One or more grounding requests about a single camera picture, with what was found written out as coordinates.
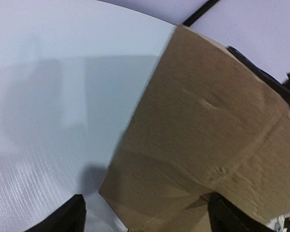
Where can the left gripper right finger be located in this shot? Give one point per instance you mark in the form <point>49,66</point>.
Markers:
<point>226,217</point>

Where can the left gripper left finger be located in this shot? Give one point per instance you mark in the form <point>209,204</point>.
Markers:
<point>70,217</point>

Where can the black front frame rail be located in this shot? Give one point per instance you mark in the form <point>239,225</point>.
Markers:
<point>264,76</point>

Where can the right black frame post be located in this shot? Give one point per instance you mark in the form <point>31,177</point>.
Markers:
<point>209,4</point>

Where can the brown cardboard box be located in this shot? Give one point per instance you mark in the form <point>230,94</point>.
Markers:
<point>205,123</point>

